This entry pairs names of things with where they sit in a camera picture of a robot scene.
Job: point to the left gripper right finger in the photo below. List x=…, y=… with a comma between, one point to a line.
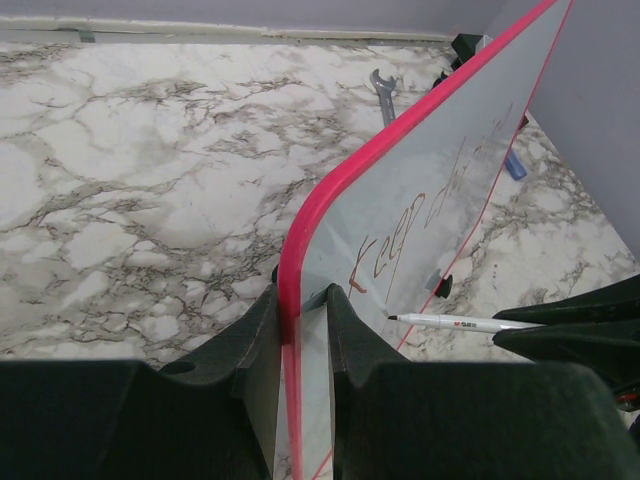
x=393, y=418

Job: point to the silver open-end wrench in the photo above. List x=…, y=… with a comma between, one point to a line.
x=384, y=89

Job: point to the blue screwdriver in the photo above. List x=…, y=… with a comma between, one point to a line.
x=514, y=166

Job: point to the black rectangular box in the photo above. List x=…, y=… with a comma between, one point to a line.
x=466, y=46

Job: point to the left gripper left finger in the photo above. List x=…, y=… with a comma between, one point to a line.
x=211, y=414

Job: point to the white marker pen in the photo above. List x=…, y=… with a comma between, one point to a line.
x=462, y=323

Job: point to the blue handled pliers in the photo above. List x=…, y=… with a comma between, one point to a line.
x=443, y=76

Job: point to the pink framed whiteboard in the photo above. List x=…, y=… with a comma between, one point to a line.
x=388, y=223

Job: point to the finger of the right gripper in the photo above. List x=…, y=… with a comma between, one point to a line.
x=610, y=350
x=613, y=303

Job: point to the black whiteboard stand foot left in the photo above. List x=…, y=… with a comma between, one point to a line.
x=444, y=288

